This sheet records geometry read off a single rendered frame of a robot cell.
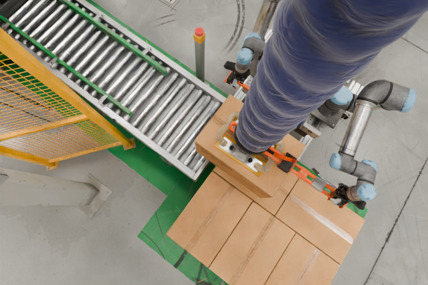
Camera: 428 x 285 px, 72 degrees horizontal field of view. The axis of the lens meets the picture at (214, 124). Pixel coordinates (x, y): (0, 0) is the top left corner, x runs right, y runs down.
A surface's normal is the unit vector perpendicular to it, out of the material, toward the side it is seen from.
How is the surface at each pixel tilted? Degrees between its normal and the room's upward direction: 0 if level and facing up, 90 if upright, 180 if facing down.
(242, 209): 0
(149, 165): 0
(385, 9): 82
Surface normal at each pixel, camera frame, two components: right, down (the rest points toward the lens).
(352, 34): -0.01, 0.89
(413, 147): 0.04, -0.26
